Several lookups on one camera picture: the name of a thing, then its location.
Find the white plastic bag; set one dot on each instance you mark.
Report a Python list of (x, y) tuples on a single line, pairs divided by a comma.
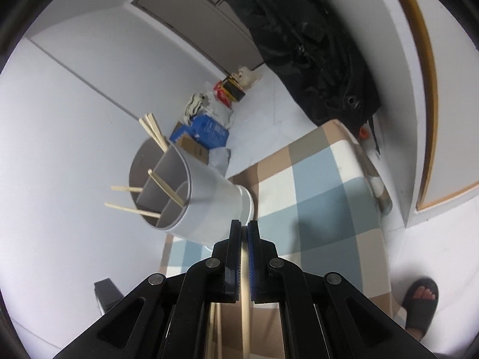
[(198, 105)]

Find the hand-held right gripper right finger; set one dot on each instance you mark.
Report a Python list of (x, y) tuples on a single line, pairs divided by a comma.
[(253, 265)]

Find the black box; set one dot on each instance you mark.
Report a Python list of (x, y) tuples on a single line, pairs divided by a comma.
[(108, 295)]

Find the checkered tablecloth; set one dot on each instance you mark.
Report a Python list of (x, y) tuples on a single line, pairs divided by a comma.
[(318, 213)]

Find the grey plastic parcel bag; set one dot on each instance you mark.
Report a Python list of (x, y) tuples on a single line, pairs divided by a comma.
[(220, 160)]

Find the brown cardboard box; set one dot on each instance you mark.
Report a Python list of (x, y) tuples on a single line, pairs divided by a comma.
[(192, 150)]

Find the person's foot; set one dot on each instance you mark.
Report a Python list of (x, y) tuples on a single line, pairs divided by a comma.
[(424, 292)]

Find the black jacket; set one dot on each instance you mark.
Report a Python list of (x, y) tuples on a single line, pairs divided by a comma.
[(299, 45)]

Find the red paper bag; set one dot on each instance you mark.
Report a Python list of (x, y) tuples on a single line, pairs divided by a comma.
[(221, 94)]

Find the black slide sandal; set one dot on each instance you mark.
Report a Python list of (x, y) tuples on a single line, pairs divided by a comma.
[(421, 312)]

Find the white wood-trimmed panel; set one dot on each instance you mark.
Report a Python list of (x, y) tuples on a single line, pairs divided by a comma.
[(456, 119)]

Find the blue cardboard box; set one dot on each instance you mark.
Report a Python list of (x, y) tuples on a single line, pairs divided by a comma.
[(205, 131)]

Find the orange cap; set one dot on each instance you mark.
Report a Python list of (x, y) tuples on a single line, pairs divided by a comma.
[(363, 132)]

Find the grey door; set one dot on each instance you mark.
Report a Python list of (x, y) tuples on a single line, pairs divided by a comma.
[(194, 3)]

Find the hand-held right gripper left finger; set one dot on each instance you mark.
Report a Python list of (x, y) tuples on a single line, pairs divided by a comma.
[(234, 265)]

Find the translucent plastic utensil holder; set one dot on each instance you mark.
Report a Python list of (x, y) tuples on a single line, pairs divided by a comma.
[(213, 205)]

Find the beige paper bag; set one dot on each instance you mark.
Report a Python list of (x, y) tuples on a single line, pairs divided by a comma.
[(247, 76)]

